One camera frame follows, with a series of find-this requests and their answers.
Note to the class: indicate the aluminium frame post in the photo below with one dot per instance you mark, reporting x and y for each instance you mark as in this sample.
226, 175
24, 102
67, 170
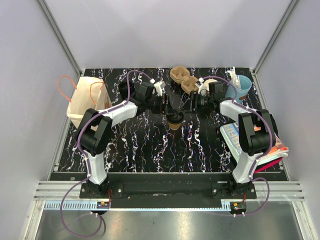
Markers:
58, 35
276, 33

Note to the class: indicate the stack of black lids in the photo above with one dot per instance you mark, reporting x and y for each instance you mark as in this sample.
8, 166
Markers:
124, 90

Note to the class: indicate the aluminium frame post left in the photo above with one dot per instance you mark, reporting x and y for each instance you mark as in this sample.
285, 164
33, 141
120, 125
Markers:
58, 35

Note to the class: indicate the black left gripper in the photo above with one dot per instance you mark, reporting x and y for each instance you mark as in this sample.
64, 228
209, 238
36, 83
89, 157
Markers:
162, 108

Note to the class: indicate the paper bag orange handles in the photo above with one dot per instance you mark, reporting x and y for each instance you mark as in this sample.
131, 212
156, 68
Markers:
90, 93

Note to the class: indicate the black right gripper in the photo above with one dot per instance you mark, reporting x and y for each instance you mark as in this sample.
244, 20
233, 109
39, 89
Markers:
194, 97

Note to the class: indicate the wrapped stirrers in holder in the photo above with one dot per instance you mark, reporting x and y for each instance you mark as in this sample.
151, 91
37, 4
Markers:
234, 79

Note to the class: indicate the pulp cup carrier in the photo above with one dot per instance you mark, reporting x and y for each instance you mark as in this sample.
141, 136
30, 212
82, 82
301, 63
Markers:
181, 76

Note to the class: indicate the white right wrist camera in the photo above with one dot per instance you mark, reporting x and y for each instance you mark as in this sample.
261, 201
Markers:
203, 87

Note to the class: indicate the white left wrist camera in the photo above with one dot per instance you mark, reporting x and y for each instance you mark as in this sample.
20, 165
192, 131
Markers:
159, 87

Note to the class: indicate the aluminium frame post right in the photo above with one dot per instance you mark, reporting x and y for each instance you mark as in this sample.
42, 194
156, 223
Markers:
276, 33

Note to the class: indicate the single brown paper cup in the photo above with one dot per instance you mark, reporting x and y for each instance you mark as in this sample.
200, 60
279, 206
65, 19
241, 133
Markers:
174, 125

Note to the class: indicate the stack of paper cups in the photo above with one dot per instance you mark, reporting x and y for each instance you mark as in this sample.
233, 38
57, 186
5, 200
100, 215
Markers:
211, 81

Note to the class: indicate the blue cup holder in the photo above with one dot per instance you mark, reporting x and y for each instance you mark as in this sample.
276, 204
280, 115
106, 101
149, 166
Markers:
242, 91

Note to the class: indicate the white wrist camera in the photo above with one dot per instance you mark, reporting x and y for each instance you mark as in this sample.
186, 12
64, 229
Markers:
203, 87
159, 87

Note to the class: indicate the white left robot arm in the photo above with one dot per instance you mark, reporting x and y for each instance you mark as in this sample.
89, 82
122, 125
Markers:
95, 130

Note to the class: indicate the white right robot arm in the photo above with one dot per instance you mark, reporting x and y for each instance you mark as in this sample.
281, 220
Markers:
256, 133

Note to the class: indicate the single black cup lid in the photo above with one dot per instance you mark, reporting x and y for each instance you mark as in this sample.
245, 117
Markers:
175, 118

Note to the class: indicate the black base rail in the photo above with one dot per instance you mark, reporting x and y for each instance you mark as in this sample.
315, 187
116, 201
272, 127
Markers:
158, 191

